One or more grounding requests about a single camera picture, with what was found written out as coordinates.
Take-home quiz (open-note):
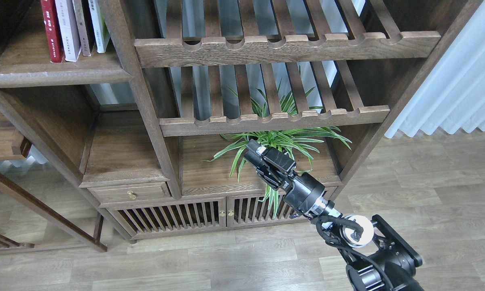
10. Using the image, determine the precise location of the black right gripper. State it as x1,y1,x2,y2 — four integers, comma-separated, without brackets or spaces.
244,140,326,217

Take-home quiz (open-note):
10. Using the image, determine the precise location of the white lavender book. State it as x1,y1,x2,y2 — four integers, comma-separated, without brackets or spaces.
55,0,81,61

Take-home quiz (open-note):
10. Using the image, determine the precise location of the red cover book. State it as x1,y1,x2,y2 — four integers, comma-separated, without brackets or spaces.
40,0,64,63

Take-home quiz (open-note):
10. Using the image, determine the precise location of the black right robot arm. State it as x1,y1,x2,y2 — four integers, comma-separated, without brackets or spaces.
244,140,422,291

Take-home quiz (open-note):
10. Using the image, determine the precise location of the green spider plant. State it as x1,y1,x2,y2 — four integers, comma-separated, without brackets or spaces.
203,89,352,218

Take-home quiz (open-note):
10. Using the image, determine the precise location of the dark wooden bookshelf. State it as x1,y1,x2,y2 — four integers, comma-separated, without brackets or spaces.
0,0,481,241

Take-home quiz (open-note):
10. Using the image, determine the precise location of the brass drawer knob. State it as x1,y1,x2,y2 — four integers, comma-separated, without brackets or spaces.
127,191,137,200

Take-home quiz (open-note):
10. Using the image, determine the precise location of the white curtain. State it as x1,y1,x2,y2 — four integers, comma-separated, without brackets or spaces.
385,1,485,138

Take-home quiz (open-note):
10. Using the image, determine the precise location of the white green upright book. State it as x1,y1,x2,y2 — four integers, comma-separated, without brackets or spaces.
88,0,110,53

